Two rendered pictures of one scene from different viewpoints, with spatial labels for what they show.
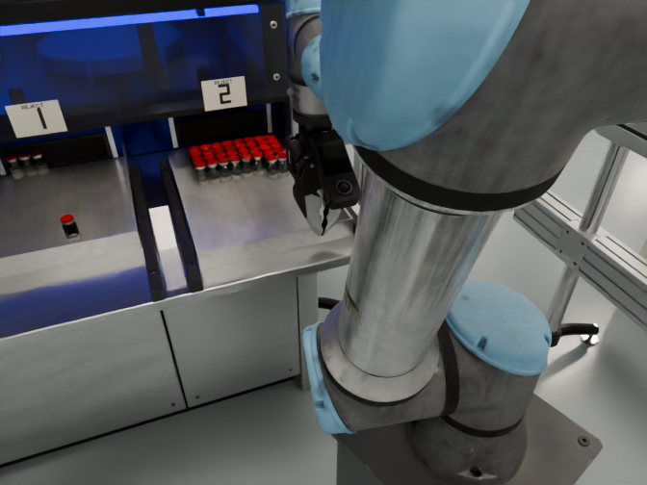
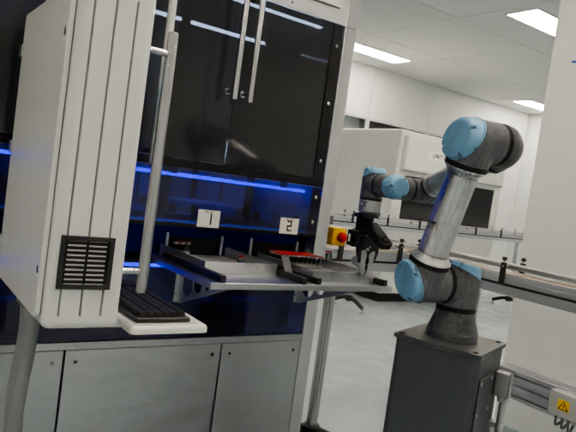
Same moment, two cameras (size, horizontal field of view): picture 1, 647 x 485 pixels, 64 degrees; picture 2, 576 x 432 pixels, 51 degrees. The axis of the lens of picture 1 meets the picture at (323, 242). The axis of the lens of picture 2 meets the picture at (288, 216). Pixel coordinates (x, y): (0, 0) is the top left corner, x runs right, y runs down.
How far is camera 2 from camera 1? 1.46 m
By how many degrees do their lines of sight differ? 37
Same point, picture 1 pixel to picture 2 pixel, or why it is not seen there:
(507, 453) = (473, 326)
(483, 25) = (480, 136)
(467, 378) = (459, 276)
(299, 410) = not seen: outside the picture
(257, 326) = (267, 399)
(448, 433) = (450, 316)
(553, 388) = not seen: outside the picture
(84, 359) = (162, 397)
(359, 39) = (459, 140)
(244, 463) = not seen: outside the picture
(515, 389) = (473, 285)
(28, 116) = (206, 216)
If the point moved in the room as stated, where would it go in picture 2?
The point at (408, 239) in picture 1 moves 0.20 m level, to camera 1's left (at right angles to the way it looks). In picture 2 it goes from (459, 188) to (389, 177)
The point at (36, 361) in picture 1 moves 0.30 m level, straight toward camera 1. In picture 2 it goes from (135, 389) to (201, 420)
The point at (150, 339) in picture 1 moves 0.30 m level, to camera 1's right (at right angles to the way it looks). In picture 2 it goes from (205, 390) to (286, 394)
